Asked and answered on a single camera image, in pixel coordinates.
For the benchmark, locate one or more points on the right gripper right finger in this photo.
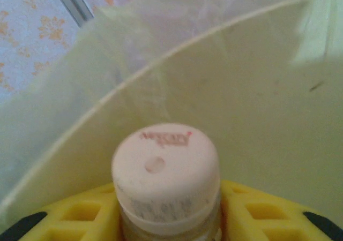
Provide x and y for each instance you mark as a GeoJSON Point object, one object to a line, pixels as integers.
{"type": "Point", "coordinates": [268, 219]}

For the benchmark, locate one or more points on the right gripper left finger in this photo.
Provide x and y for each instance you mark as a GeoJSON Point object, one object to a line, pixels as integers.
{"type": "Point", "coordinates": [80, 219]}

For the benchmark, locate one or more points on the clear plastic bottle white cap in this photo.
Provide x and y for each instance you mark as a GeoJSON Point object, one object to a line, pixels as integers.
{"type": "Point", "coordinates": [163, 171]}

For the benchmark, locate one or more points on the cream round plastic bin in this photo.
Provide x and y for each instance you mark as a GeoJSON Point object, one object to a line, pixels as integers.
{"type": "Point", "coordinates": [241, 117]}

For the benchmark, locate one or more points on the translucent plastic bin liner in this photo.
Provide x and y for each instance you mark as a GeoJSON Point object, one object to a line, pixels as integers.
{"type": "Point", "coordinates": [80, 91]}

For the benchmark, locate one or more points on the aluminium frame post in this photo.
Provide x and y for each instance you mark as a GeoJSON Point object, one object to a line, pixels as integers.
{"type": "Point", "coordinates": [72, 2]}

